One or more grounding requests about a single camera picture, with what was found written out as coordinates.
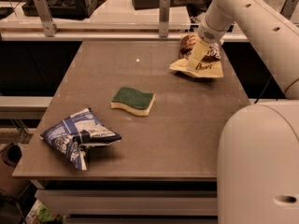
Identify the black cable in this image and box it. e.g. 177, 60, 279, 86
253, 75, 275, 105

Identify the right metal rail bracket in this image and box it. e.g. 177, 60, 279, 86
280, 0, 299, 20

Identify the middle metal rail bracket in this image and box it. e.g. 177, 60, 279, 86
159, 0, 170, 37

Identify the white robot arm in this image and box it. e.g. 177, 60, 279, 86
198, 0, 299, 224

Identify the black box on counter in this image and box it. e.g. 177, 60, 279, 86
21, 0, 107, 21

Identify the brown bin with black hole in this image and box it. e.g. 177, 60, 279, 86
0, 143, 29, 198

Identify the table drawer front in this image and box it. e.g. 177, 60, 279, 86
36, 189, 218, 217

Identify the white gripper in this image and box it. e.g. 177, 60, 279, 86
187, 16, 227, 71

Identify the blue and white chip bag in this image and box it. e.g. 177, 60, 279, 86
40, 108, 121, 170

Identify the metal rail bracket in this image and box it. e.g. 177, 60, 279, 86
159, 0, 170, 37
280, 0, 299, 20
33, 0, 58, 37

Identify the brown and yellow chip bag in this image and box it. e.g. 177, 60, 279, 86
169, 34, 223, 78

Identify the left metal rail bracket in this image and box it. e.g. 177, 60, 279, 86
33, 0, 58, 37

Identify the green and yellow sponge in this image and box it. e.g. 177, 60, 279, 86
110, 87, 155, 117

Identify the green plastic bag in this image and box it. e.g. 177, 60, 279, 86
23, 201, 64, 224

